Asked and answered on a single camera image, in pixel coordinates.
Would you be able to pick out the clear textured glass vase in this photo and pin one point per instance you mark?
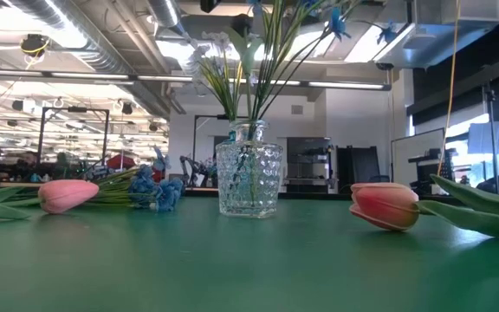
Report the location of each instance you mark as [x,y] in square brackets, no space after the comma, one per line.
[267,173]

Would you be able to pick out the white artificial flower bunch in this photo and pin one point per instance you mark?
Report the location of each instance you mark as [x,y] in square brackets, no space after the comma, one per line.
[221,82]

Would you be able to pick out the dense blue flower bunch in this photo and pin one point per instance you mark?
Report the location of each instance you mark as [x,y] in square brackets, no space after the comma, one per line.
[167,195]

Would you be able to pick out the pink artificial tulip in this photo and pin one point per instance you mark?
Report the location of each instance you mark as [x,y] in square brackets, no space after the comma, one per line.
[384,206]
[65,195]

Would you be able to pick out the long-stemmed blue flower spray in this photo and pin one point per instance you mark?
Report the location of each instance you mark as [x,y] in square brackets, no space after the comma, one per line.
[337,24]

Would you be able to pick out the background black robot arm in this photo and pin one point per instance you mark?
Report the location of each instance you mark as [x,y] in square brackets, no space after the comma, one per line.
[195,171]

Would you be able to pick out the black cabinet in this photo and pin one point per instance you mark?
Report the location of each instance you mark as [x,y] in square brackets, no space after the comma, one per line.
[310,151]

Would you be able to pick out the green table mat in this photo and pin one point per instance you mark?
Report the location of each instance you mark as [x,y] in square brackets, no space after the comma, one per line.
[232,268]

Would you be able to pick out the ceiling light strip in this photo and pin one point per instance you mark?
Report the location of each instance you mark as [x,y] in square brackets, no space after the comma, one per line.
[340,84]

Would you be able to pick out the red background item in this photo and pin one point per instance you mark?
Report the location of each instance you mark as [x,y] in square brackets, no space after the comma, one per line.
[121,162]

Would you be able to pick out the whiteboard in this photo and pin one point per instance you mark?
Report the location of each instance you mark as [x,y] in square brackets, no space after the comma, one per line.
[410,160]

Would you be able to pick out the black equipment rack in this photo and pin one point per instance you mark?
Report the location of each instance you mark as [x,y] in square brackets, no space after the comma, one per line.
[427,167]

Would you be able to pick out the grey ceiling air unit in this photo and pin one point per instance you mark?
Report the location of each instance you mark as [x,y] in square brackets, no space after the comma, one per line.
[449,34]

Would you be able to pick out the white reflector panel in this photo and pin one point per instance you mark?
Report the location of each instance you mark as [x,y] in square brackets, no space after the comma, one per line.
[492,136]

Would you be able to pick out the black light stand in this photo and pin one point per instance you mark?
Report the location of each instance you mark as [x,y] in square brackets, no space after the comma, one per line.
[492,130]

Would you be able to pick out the black rig frame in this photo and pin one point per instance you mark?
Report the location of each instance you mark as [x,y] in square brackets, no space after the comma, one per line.
[106,130]
[206,116]

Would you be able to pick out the round silver ceiling duct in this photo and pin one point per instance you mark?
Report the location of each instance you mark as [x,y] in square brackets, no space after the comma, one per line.
[165,13]

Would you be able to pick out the ribbed silver ceiling duct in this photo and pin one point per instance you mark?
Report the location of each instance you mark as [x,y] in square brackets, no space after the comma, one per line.
[102,43]

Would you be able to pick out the black ceiling camera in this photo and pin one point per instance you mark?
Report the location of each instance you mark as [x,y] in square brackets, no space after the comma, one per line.
[33,43]

